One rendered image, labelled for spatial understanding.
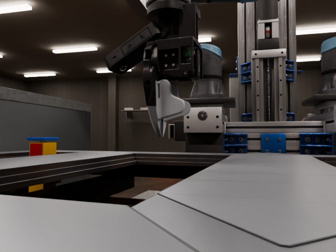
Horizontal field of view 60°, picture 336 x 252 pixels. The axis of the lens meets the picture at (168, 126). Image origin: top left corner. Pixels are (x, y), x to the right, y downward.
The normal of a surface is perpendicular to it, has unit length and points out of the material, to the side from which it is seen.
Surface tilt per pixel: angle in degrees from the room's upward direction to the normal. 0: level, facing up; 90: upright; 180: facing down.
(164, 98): 93
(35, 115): 90
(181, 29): 90
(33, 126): 90
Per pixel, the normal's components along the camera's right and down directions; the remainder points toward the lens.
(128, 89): -0.24, -0.04
